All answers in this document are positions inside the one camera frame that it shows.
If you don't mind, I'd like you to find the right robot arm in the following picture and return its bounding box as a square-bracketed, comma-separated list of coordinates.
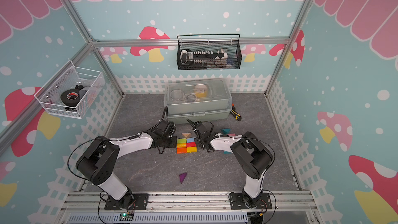
[187, 119, 275, 208]

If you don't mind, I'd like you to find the yellow black screwdriver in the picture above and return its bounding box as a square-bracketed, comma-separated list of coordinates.
[230, 110, 241, 121]

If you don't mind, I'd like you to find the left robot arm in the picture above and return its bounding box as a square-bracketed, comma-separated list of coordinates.
[75, 107, 177, 211]

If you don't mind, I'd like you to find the black tape roll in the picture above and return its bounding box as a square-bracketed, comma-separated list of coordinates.
[60, 89, 81, 107]

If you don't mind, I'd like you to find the light blue block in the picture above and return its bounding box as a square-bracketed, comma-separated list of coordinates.
[186, 138, 195, 143]

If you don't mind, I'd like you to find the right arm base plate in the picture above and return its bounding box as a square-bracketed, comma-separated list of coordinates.
[229, 192, 273, 210]

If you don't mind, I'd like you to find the white wire basket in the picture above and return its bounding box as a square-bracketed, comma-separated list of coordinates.
[35, 61, 105, 119]

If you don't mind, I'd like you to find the purple triangle block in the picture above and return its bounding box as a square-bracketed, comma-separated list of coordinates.
[179, 173, 188, 184]

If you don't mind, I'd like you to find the white black tool in basket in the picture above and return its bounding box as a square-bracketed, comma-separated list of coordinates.
[177, 49, 228, 66]

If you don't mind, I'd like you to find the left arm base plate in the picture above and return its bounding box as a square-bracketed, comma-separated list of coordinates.
[104, 193, 149, 211]

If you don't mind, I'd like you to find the translucent plastic storage box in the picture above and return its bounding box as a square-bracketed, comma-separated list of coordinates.
[164, 78, 232, 124]

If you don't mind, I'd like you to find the green block top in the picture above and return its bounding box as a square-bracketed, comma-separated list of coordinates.
[177, 139, 187, 144]

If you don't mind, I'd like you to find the red block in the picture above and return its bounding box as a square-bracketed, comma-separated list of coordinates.
[186, 142, 196, 147]

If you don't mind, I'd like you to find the black wire mesh basket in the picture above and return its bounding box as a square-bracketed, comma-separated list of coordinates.
[176, 34, 242, 70]

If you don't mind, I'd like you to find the small tan cube block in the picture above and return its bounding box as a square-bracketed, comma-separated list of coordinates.
[182, 133, 192, 139]

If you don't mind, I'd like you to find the green lit circuit board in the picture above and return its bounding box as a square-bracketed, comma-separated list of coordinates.
[119, 213, 134, 223]

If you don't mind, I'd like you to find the orange yellow supermarket block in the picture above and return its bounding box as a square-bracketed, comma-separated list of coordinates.
[177, 143, 187, 148]

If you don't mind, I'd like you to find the teal triangle block top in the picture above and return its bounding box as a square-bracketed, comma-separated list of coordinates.
[221, 128, 231, 134]

